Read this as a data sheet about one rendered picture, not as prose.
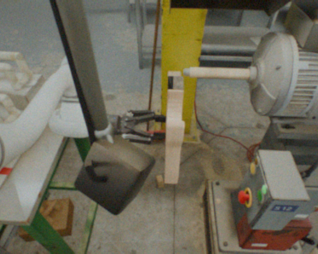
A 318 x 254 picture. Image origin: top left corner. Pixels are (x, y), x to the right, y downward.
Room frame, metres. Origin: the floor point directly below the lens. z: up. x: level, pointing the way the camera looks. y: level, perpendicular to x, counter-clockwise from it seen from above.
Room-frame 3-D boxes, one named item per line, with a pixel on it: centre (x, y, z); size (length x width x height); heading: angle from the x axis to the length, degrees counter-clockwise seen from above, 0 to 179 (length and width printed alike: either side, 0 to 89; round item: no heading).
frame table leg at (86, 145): (0.83, 0.42, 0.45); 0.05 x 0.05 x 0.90; 87
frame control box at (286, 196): (0.37, -0.40, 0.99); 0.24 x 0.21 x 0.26; 87
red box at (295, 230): (0.44, -0.56, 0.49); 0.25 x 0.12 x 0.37; 87
